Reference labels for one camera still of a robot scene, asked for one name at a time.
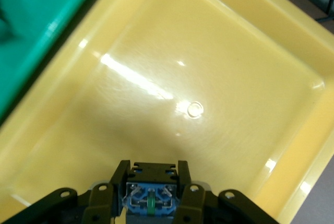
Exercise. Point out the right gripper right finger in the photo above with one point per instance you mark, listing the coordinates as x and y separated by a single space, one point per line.
193 205

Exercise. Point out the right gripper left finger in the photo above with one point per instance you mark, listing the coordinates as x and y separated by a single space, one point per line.
99 205

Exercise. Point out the yellow push button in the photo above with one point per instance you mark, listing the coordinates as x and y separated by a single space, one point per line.
151 195

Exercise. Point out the yellow plastic tray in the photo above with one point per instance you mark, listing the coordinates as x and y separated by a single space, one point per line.
208 64

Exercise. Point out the green plastic tray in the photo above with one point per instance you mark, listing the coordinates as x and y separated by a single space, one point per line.
39 12

